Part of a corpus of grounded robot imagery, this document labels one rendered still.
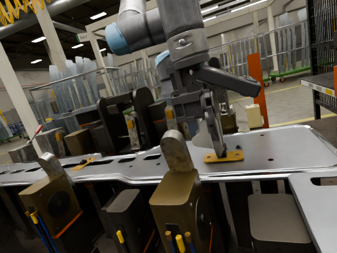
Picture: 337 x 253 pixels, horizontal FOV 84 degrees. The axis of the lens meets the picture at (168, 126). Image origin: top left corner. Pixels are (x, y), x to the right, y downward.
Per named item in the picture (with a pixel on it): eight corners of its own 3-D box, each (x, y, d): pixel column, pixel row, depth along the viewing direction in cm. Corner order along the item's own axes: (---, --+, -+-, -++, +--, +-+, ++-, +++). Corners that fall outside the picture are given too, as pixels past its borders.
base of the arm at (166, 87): (164, 95, 117) (160, 80, 114) (188, 89, 113) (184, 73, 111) (159, 99, 102) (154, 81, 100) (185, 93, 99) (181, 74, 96)
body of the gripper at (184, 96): (186, 116, 45) (173, 65, 42) (222, 109, 42) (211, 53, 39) (177, 126, 38) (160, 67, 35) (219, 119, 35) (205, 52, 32)
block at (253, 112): (264, 217, 60) (245, 108, 51) (262, 209, 63) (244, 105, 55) (276, 217, 59) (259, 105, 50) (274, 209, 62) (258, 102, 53)
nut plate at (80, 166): (78, 170, 59) (77, 166, 59) (70, 170, 61) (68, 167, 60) (97, 157, 67) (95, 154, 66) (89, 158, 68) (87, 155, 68)
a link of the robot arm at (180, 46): (207, 31, 38) (200, 24, 30) (212, 54, 39) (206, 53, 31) (173, 43, 41) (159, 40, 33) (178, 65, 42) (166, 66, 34)
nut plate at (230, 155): (202, 162, 41) (201, 157, 41) (205, 154, 45) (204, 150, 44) (243, 159, 38) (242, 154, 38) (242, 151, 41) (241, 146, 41)
